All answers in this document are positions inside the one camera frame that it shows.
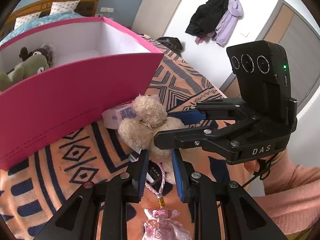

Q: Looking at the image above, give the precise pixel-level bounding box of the grey raccoon plush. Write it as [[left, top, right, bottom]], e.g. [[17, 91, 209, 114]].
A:
[[19, 43, 55, 67]]

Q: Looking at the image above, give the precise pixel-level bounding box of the wall power socket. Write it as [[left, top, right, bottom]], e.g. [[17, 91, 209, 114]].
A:
[[100, 7, 114, 13]]

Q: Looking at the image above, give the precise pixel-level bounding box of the cream fluffy teddy bear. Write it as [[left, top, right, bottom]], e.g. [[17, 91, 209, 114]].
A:
[[118, 95, 185, 184]]

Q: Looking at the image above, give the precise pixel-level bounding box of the black hanging jacket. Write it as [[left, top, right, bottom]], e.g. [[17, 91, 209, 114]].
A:
[[185, 0, 229, 37]]

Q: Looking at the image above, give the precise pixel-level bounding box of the black bag on bed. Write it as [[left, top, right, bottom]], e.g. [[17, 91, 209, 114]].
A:
[[157, 37, 183, 51]]

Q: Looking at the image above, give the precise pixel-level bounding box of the blue floral duvet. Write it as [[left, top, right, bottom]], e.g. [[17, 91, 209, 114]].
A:
[[0, 11, 83, 45]]

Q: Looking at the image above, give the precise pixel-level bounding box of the white tissue packet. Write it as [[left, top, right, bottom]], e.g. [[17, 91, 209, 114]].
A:
[[102, 95, 167, 129]]

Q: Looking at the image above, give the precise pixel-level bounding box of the lilac hanging hoodie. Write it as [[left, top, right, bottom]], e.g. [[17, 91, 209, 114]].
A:
[[212, 0, 244, 47]]

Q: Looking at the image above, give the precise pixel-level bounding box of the pink storage box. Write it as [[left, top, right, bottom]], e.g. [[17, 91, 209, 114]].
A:
[[1, 17, 163, 170]]

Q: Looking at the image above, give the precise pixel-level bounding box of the right hand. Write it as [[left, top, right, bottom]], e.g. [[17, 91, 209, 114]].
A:
[[244, 160, 260, 173]]

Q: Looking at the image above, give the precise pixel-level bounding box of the wooden headboard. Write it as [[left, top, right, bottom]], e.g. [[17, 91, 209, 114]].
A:
[[5, 0, 99, 24]]

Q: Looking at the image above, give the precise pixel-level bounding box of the orange patterned blanket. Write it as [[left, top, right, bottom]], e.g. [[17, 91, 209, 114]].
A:
[[1, 35, 249, 239]]

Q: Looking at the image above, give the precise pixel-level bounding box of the pink sweater right forearm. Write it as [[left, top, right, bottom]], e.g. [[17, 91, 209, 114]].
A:
[[254, 151, 319, 235]]

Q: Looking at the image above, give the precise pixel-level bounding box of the green frog plush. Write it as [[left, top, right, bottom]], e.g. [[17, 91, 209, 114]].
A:
[[0, 51, 49, 92]]

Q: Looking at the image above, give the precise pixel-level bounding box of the pink satin sachet pouch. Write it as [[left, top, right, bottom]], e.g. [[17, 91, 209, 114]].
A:
[[142, 163, 192, 240]]

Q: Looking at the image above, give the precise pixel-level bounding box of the right white patterned pillow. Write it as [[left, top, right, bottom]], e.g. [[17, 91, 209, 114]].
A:
[[49, 0, 80, 15]]

